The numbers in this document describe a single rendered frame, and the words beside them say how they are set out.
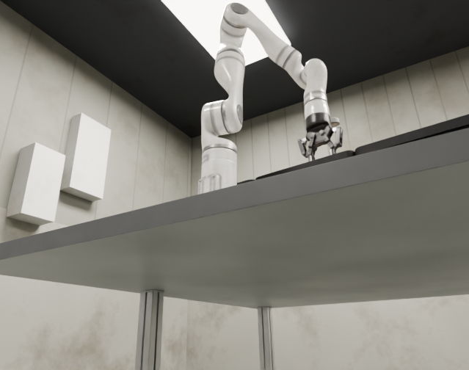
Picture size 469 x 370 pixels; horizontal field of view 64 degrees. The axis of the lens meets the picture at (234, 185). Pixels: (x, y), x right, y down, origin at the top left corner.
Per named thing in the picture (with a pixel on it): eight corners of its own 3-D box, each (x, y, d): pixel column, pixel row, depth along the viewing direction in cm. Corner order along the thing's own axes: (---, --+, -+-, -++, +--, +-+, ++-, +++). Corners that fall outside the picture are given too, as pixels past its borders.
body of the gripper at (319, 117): (299, 117, 113) (302, 143, 110) (325, 106, 109) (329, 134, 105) (310, 127, 119) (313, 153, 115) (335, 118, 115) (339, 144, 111)
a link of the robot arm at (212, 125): (197, 98, 102) (195, 154, 95) (230, 91, 99) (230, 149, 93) (210, 115, 110) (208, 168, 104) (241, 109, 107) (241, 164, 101)
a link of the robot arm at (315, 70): (333, 95, 112) (321, 112, 120) (327, 56, 118) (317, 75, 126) (311, 93, 110) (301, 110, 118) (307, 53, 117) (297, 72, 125)
